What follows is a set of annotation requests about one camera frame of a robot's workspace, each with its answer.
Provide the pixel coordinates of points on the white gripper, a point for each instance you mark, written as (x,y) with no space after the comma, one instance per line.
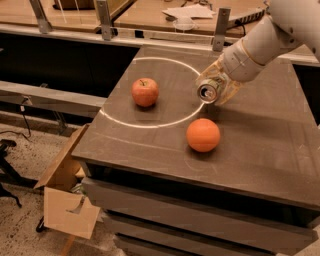
(237,62)

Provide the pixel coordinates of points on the metal bracket post left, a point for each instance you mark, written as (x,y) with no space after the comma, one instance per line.
(43,23)

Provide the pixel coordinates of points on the grey power strip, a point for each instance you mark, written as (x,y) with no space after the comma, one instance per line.
(245,17)

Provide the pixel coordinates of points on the red apple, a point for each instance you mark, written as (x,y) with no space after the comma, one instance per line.
(145,92)

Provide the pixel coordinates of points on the metal bracket post middle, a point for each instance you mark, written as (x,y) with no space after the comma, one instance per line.
(105,20)

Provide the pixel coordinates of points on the metal bracket post right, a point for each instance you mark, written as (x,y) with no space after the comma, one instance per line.
(221,28)

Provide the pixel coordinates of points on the silver 7up soda can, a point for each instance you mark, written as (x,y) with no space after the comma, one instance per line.
(209,90)

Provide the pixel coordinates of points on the orange ball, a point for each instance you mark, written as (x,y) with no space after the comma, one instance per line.
(203,135)

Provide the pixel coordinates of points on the clear plastic cup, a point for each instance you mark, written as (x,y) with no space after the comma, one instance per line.
(184,24)

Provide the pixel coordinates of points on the black chair base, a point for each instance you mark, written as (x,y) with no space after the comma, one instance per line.
(9,175)

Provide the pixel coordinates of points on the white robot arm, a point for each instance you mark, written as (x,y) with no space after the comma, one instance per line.
(287,25)

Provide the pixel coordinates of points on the white paper sheets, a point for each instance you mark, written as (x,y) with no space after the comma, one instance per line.
(192,11)

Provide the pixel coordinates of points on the metal bracket post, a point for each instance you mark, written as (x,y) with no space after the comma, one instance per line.
(221,28)
(105,20)
(43,23)

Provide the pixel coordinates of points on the cardboard box on floor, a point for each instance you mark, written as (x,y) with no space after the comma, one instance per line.
(64,210)

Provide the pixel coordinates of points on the grey drawer cabinet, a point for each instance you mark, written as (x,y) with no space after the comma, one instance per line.
(147,221)

